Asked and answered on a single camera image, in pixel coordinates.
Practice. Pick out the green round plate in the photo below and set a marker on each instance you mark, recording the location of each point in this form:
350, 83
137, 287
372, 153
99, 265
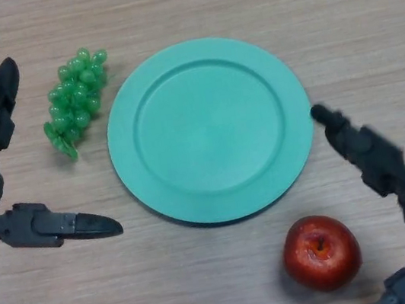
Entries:
209, 131

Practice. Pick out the green grape bunch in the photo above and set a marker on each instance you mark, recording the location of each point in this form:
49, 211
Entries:
74, 99

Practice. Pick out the red apple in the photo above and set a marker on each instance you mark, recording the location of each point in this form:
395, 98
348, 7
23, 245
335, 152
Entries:
321, 256

